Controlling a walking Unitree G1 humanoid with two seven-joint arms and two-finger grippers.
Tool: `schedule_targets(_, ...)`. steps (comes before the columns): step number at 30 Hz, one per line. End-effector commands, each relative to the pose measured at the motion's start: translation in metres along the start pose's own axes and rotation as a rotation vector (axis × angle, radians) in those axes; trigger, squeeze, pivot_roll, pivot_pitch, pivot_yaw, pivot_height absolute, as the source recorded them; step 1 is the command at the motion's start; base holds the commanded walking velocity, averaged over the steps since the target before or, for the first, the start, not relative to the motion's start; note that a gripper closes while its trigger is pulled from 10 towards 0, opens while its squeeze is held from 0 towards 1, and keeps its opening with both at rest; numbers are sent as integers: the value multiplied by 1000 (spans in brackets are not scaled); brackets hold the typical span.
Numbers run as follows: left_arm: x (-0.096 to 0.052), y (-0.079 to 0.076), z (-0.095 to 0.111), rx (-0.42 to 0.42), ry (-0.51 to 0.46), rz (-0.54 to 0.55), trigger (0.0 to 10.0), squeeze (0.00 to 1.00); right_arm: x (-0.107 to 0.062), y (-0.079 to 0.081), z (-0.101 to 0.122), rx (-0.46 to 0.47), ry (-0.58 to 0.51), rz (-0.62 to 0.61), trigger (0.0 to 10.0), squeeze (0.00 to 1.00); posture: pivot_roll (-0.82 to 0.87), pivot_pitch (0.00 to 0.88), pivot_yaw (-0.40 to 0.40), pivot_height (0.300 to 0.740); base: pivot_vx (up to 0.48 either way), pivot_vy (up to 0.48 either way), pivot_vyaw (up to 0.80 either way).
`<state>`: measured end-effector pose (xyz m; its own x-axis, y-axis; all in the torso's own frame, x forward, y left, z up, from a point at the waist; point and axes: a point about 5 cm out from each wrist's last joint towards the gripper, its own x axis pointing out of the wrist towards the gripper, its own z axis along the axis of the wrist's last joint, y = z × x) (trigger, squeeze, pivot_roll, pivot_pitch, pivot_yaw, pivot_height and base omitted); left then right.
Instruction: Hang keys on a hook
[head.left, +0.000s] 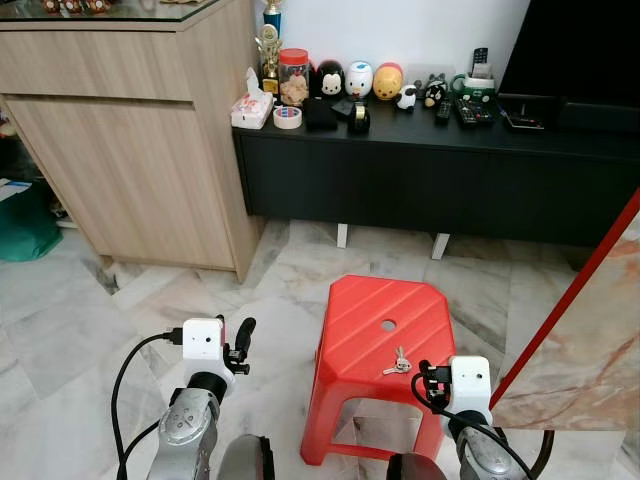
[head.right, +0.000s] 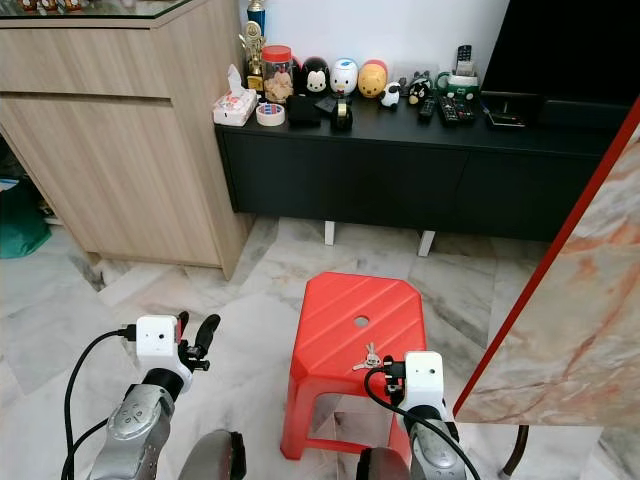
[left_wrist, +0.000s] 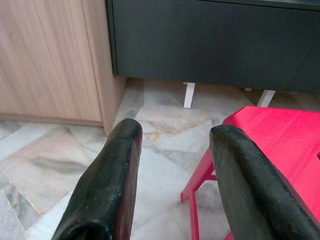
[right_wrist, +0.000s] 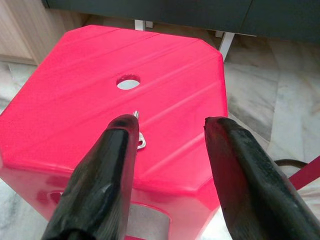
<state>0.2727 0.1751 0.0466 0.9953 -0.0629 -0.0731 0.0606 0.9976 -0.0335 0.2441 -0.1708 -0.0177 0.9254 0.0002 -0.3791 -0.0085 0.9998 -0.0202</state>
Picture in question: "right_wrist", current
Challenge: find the black low cabinet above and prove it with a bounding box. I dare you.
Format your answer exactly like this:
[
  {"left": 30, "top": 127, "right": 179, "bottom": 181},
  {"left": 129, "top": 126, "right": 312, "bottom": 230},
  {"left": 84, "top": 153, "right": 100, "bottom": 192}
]
[{"left": 41, "top": 0, "right": 320, "bottom": 62}]

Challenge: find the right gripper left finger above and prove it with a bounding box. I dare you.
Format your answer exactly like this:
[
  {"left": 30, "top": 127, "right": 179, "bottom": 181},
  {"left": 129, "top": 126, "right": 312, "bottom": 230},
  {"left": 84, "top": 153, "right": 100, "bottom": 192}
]
[{"left": 41, "top": 113, "right": 140, "bottom": 240}]

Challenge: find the silver key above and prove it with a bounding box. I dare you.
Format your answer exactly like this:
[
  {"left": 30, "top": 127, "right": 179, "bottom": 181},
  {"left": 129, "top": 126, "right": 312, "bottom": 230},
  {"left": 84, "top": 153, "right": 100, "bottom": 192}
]
[{"left": 133, "top": 110, "right": 148, "bottom": 151}]

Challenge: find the red plastic stool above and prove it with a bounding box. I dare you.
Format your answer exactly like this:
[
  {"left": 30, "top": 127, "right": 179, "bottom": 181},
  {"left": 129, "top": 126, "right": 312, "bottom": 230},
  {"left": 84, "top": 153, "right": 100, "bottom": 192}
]
[{"left": 0, "top": 24, "right": 229, "bottom": 240}]

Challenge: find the light wooden cabinet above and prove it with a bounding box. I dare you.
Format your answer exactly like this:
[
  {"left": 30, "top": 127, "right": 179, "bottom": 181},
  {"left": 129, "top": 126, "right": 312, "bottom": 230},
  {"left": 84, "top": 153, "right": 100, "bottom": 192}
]
[{"left": 0, "top": 0, "right": 86, "bottom": 66}]

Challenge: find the marble panel with red edge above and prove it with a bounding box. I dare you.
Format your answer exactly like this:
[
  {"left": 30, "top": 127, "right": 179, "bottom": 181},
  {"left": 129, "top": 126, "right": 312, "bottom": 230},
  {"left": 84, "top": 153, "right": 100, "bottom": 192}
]
[{"left": 287, "top": 154, "right": 320, "bottom": 213}]

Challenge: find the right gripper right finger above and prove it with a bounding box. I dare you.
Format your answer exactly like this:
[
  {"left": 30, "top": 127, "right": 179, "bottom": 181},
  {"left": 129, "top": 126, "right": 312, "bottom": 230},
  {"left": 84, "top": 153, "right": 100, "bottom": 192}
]
[{"left": 203, "top": 116, "right": 320, "bottom": 240}]

